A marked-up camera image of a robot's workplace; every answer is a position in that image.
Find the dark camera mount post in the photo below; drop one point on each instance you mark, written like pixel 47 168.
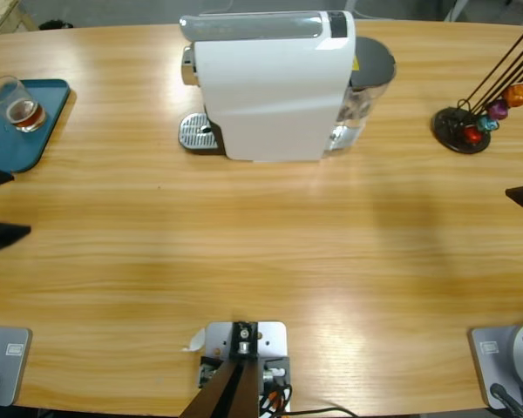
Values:
pixel 226 392

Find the teal coffee capsule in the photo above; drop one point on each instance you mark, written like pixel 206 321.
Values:
pixel 487 124

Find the black object on floor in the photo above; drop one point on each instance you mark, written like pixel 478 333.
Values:
pixel 56 24

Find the black capsule holder with rods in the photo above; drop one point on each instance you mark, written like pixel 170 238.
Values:
pixel 451 126

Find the white capsule coffee machine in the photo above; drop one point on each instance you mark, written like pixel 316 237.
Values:
pixel 266 87

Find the orange coffee capsule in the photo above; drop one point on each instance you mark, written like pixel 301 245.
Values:
pixel 516 96

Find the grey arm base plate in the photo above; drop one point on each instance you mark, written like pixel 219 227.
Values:
pixel 488 361
pixel 13 366

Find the red coffee capsule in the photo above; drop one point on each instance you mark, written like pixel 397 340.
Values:
pixel 473 135

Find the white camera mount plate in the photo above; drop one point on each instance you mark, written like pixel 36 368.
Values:
pixel 272 337

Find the purple coffee capsule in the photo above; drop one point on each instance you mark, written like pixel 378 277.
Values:
pixel 497 110

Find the white paper scrap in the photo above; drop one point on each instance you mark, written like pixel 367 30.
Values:
pixel 197 341

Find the teal plastic tray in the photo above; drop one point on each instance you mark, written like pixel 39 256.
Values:
pixel 8 148

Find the white chair leg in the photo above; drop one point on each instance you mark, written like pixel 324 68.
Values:
pixel 459 8

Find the clear drinking glass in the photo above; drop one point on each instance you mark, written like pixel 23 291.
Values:
pixel 22 113

